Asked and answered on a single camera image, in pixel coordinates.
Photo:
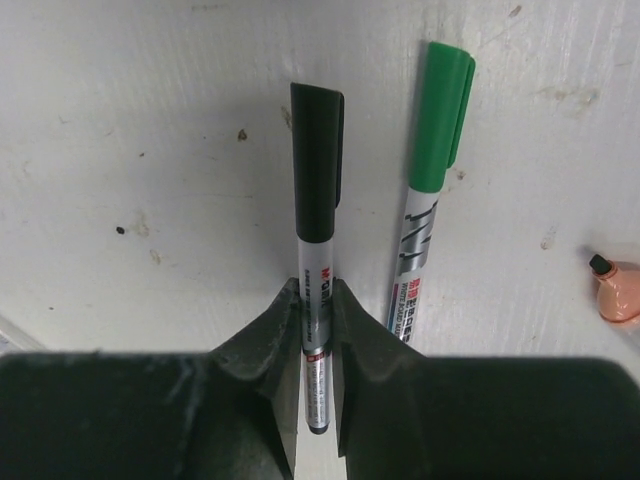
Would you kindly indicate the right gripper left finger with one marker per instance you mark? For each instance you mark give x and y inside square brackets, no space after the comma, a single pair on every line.
[230,413]

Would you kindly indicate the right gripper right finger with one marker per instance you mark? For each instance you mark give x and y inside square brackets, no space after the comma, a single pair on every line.
[403,415]

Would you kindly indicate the black pen cap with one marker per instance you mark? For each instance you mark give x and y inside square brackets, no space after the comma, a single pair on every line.
[317,136]

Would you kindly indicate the white black end pen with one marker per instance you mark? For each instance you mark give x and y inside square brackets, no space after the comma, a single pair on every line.
[315,265]

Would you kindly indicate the white green end pen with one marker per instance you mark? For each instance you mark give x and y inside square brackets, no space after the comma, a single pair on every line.
[415,238]

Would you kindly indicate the orange tip marker clear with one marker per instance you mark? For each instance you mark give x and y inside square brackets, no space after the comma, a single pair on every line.
[617,293]

